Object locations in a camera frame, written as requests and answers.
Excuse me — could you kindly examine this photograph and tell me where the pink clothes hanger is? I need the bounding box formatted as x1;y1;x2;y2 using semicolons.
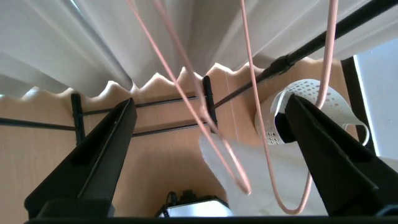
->
239;0;340;216
125;0;252;196

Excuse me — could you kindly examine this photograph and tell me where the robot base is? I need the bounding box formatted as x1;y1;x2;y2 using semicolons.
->
154;189;234;218

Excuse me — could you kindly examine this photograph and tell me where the white printed t-shirt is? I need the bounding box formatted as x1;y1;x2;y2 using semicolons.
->
198;133;398;217

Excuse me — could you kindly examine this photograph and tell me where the white laundry basket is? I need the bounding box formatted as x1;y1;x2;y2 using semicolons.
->
254;78;371;147

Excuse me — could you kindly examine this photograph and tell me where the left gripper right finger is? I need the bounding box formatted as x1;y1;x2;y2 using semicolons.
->
284;93;398;217

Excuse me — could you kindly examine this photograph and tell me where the black clothes rack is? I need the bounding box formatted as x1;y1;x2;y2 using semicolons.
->
0;0;398;147

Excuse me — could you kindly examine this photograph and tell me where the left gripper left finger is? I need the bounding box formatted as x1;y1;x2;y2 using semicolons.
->
24;98;138;218

